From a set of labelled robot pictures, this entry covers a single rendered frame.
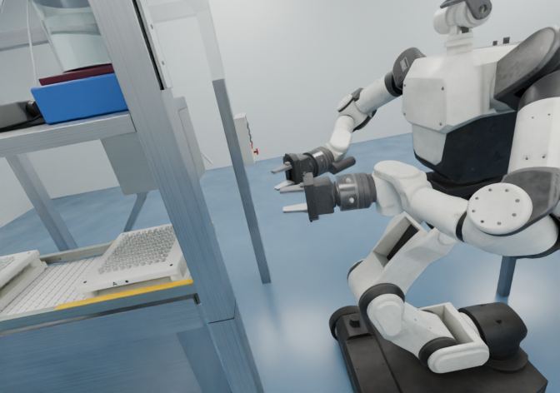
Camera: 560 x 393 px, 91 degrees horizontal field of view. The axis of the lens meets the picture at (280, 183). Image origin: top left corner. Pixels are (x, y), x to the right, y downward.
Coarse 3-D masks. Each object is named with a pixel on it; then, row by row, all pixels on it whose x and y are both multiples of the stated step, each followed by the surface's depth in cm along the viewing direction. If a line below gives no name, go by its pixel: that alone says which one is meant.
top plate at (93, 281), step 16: (176, 240) 78; (176, 256) 70; (96, 272) 70; (112, 272) 69; (128, 272) 68; (144, 272) 67; (160, 272) 66; (176, 272) 67; (80, 288) 66; (96, 288) 66
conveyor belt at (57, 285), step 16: (96, 256) 91; (48, 272) 87; (64, 272) 86; (80, 272) 84; (32, 288) 81; (48, 288) 80; (64, 288) 78; (16, 304) 75; (32, 304) 74; (48, 304) 73
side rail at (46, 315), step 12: (168, 288) 66; (180, 288) 66; (192, 288) 66; (108, 300) 65; (120, 300) 66; (132, 300) 66; (144, 300) 66; (156, 300) 66; (24, 312) 66; (36, 312) 65; (48, 312) 65; (60, 312) 65; (72, 312) 66; (84, 312) 66; (96, 312) 66; (0, 324) 65; (12, 324) 66; (24, 324) 66; (36, 324) 66
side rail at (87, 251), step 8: (80, 248) 91; (88, 248) 90; (96, 248) 90; (104, 248) 90; (40, 256) 90; (48, 256) 90; (56, 256) 90; (64, 256) 90; (72, 256) 91; (80, 256) 91; (88, 256) 91; (48, 264) 91
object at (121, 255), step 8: (152, 232) 83; (160, 232) 82; (168, 232) 81; (128, 240) 81; (136, 240) 81; (144, 240) 80; (160, 240) 78; (120, 248) 77; (128, 248) 77; (136, 248) 76; (144, 248) 76; (152, 248) 76; (160, 248) 74; (120, 256) 73; (128, 256) 72; (136, 256) 73; (144, 256) 72; (152, 256) 71; (160, 256) 71; (112, 264) 71
